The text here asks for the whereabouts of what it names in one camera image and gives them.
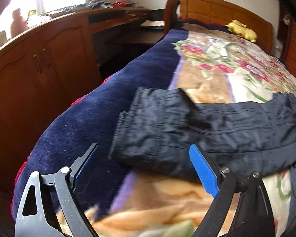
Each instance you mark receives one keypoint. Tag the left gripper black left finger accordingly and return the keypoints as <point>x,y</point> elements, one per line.
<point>36,215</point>

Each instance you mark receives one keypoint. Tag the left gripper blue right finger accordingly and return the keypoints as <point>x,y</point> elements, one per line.
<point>253,216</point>

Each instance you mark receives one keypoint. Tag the black jacket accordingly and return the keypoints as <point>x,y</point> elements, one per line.
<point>161,125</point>

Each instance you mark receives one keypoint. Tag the navy blue plush blanket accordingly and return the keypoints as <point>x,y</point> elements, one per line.
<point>93,119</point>

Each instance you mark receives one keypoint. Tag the wooden cabinet desk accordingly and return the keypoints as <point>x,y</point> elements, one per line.
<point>42,71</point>

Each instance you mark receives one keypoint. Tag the floral bed blanket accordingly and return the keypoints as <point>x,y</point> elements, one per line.
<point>214,68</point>

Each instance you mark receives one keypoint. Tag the louvered wooden wardrobe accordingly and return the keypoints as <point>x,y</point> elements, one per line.
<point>286,34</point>

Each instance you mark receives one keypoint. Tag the yellow plush toy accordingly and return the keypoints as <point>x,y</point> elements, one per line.
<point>242,30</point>

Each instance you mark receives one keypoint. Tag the pink vase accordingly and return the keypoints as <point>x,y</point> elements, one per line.
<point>19,24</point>

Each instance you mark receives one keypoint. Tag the wooden headboard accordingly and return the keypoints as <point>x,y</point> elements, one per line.
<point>222,12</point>

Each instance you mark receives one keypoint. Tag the dark wooden chair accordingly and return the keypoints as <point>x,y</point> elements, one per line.
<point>162,20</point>

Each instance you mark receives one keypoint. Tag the red basket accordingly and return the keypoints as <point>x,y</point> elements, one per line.
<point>119,4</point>

